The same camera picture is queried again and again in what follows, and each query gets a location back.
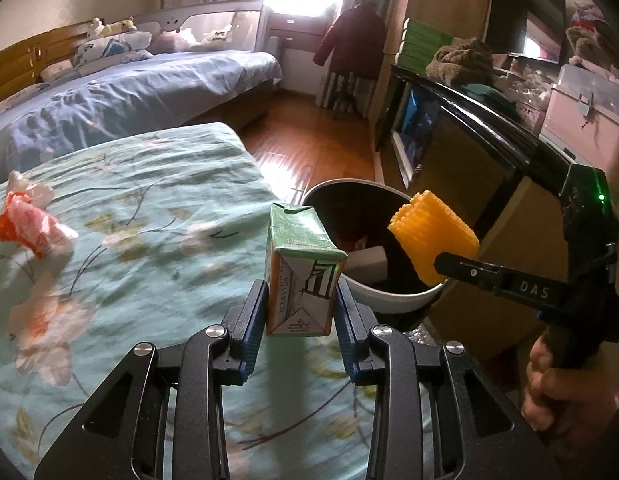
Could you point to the orange white plastic bag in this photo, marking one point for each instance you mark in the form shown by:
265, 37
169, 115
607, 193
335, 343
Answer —
24, 218

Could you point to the blue white pillow stack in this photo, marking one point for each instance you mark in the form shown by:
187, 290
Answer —
97, 54

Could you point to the pink storage box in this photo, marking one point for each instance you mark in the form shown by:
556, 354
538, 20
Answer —
582, 120

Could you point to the grey bed guard rail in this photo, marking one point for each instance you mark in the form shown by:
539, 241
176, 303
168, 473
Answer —
205, 27

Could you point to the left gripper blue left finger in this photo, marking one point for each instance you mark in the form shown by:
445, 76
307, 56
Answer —
250, 327

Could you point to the black sideboard cabinet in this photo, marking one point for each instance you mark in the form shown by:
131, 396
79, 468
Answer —
497, 178

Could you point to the floral teal tablecloth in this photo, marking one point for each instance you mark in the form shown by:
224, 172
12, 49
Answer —
171, 234

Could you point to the wooden wardrobe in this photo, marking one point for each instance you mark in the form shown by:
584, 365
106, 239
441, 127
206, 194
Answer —
463, 19

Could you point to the green drink carton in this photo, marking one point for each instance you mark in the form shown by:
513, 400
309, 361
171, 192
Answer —
303, 267

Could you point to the plush toys on pillows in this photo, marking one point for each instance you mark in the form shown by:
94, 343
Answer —
99, 29

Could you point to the wooden headboard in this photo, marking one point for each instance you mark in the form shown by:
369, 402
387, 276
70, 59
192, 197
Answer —
22, 63

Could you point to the brown plush on cabinet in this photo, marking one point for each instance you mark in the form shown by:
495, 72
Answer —
470, 62

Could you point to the bed with blue sheet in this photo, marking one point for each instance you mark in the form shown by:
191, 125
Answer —
45, 121

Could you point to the white foam block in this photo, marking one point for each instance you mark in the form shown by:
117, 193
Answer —
367, 266

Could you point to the dark red hanging jacket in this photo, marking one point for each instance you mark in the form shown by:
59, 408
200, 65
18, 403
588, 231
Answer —
355, 43

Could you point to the television screen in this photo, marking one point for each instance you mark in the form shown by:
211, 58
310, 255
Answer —
532, 29

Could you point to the green boxes stack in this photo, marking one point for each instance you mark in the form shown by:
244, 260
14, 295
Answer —
419, 44

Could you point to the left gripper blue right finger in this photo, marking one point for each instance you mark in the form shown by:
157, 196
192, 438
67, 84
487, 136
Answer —
354, 322

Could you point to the white black trash bin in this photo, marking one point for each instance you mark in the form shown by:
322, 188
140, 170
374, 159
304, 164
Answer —
356, 215

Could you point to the person's right hand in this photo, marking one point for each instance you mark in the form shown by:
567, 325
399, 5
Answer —
575, 406

